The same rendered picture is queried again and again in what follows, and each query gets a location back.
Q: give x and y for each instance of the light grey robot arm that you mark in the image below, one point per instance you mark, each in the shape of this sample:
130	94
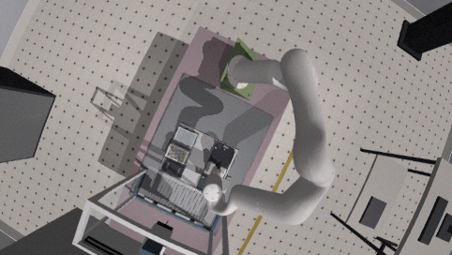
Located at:
296	74

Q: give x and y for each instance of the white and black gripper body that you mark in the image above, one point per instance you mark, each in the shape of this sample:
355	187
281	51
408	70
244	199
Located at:
215	170

